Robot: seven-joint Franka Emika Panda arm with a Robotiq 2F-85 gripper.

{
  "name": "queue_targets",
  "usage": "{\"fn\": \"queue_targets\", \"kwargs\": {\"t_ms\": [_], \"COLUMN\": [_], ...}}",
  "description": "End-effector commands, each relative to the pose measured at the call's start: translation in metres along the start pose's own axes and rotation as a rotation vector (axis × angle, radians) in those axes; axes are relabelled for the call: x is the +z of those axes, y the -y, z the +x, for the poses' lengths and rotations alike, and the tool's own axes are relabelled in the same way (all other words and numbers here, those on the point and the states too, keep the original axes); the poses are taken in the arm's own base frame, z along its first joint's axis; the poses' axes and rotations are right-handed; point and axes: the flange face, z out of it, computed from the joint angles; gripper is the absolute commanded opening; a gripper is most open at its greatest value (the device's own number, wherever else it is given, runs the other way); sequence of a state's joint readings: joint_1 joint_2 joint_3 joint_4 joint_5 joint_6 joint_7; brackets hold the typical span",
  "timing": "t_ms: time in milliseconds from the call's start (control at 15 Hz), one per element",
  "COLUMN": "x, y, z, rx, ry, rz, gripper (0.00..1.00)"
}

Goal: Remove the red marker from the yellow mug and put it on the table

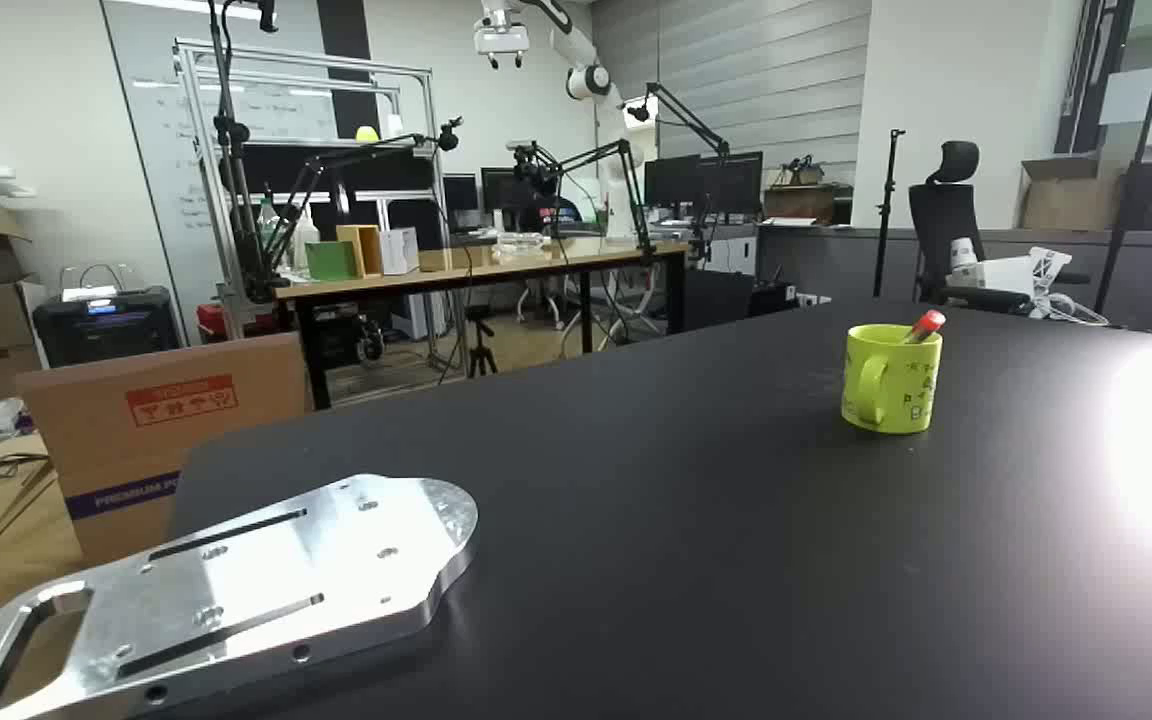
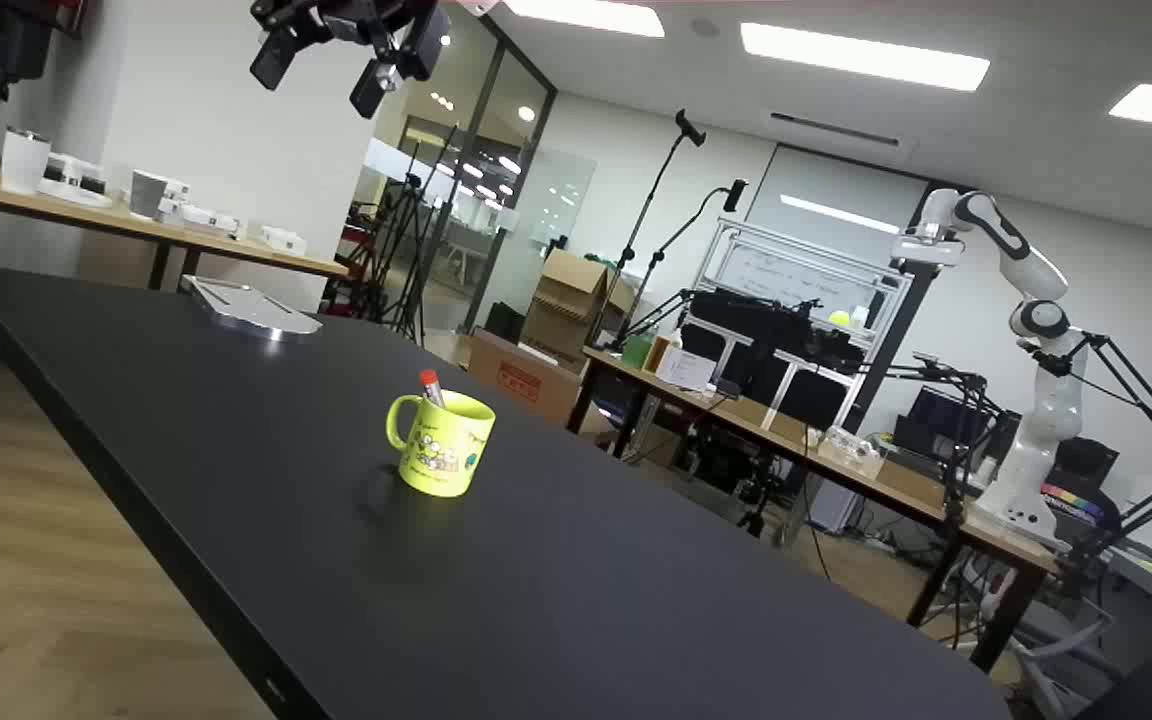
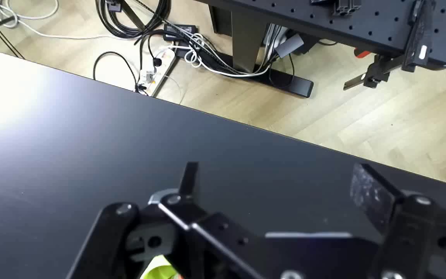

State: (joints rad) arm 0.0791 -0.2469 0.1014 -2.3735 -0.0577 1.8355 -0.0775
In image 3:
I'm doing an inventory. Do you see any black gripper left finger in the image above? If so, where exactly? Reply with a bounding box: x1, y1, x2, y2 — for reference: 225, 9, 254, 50
67, 160, 265, 279

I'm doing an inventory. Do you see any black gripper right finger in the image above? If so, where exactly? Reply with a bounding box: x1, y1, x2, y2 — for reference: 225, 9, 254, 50
350, 162, 446, 279

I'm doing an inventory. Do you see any black clamp with orange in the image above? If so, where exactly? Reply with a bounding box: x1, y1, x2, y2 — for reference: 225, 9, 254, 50
344, 53, 404, 89

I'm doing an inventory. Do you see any black perforated table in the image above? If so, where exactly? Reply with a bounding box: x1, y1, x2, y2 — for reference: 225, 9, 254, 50
201, 0, 446, 67

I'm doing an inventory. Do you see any black power strip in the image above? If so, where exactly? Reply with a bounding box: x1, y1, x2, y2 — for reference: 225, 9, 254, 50
163, 24, 198, 41

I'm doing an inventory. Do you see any black table leg base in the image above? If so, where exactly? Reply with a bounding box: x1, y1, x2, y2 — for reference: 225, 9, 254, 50
209, 5, 314, 97

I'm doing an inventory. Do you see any black cable bundle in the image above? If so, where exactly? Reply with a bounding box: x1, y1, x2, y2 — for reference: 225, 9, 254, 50
95, 0, 173, 40

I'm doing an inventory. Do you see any white cable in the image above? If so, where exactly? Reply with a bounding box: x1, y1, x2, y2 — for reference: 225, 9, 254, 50
0, 0, 112, 41

